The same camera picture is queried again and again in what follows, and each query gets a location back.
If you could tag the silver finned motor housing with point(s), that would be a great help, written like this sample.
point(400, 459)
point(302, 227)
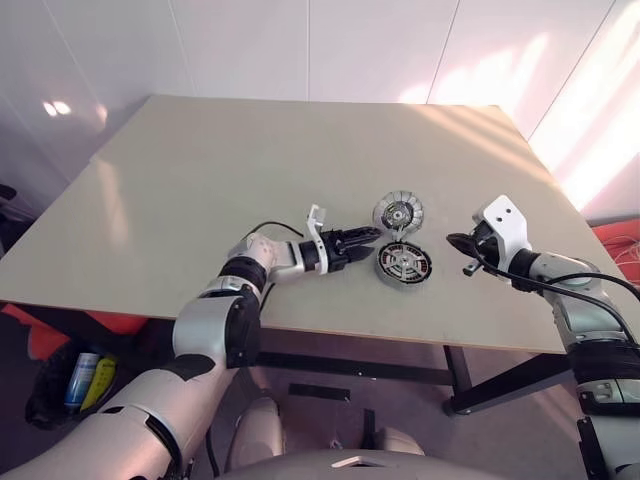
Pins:
point(397, 215)

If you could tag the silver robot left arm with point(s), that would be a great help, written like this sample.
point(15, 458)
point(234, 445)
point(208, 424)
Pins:
point(200, 325)

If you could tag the beige robot left leg cover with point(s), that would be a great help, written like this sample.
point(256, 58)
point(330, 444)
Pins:
point(260, 430)

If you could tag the black mesh bag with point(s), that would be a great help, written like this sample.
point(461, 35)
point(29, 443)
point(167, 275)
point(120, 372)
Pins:
point(45, 395)

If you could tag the black metal table frame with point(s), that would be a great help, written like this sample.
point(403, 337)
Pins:
point(350, 364)

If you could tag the yellow bottle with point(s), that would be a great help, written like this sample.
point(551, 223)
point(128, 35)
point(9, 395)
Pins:
point(100, 382)

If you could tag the beige robot right leg cover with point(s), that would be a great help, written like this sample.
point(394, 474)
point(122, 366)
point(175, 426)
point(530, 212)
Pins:
point(397, 442)

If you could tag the blue spray can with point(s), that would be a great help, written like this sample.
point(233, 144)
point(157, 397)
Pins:
point(81, 380)

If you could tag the beige robot leg cover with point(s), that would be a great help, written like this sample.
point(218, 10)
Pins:
point(397, 442)
point(260, 430)

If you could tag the black floor tape strip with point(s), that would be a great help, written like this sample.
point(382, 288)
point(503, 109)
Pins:
point(319, 392)

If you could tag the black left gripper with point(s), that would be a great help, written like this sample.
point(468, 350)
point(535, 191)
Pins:
point(340, 252)

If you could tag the silver robot torso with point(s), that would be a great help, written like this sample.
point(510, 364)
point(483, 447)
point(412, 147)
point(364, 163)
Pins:
point(360, 467)

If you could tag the orange beanbag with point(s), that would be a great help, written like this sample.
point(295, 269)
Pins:
point(115, 322)

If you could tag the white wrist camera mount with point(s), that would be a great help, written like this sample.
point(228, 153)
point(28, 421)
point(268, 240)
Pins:
point(507, 225)
point(316, 220)

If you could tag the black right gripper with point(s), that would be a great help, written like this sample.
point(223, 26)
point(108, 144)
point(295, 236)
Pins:
point(487, 247)

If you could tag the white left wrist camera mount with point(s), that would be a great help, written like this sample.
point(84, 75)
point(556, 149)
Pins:
point(316, 220)

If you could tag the dark chair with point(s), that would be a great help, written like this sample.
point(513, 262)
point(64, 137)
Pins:
point(12, 220)

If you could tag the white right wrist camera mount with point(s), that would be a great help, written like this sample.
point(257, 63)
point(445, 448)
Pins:
point(507, 225)

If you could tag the black spoked rotor disc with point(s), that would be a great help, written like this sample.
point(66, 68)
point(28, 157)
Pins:
point(404, 261)

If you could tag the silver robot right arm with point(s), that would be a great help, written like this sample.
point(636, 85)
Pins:
point(585, 310)

